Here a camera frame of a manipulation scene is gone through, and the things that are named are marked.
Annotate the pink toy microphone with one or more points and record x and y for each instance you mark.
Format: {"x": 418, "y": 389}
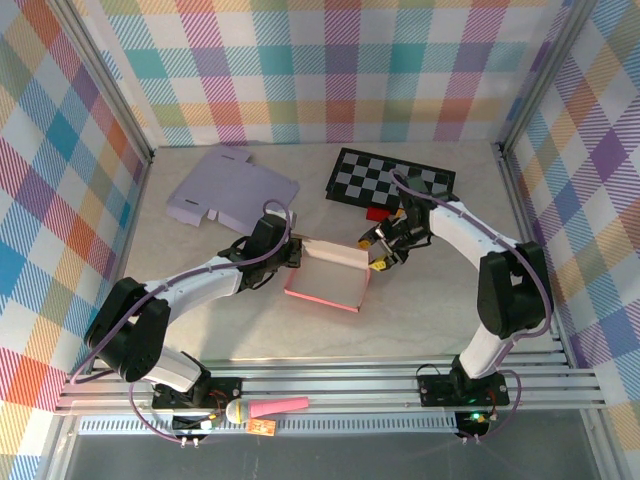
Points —
{"x": 275, "y": 406}

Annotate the aluminium corner post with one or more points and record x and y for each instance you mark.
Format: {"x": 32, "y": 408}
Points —
{"x": 110, "y": 85}
{"x": 540, "y": 80}

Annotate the small orange tag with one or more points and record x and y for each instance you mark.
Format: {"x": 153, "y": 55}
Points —
{"x": 261, "y": 427}

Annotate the yellow toy brick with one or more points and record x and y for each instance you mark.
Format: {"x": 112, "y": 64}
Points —
{"x": 398, "y": 215}

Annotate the pink paper box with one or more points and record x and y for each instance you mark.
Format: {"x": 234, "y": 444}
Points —
{"x": 330, "y": 280}

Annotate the black left controller box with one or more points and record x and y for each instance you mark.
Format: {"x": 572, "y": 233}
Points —
{"x": 190, "y": 424}

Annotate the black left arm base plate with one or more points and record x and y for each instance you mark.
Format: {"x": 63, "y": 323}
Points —
{"x": 225, "y": 390}

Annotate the black grey chessboard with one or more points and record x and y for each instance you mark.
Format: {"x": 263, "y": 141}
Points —
{"x": 370, "y": 175}

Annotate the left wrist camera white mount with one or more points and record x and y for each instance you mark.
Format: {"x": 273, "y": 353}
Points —
{"x": 291, "y": 216}

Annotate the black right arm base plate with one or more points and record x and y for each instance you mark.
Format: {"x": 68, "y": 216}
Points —
{"x": 435, "y": 390}

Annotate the long red toy brick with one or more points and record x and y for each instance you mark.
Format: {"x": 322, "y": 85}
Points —
{"x": 378, "y": 214}

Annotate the black controller box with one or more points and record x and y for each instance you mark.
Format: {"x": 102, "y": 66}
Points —
{"x": 472, "y": 422}
{"x": 190, "y": 424}

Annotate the aluminium frame rail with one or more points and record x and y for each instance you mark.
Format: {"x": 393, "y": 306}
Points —
{"x": 350, "y": 385}

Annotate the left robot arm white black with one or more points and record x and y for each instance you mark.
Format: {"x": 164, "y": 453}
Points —
{"x": 195, "y": 285}

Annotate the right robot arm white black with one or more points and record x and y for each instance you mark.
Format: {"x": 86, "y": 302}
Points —
{"x": 510, "y": 290}

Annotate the black right controller box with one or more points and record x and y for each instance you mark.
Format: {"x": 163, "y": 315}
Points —
{"x": 472, "y": 422}

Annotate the lilac paper box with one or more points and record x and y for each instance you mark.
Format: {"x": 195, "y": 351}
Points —
{"x": 235, "y": 192}

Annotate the aluminium side rail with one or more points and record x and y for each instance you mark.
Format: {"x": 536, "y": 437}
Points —
{"x": 525, "y": 240}
{"x": 141, "y": 200}

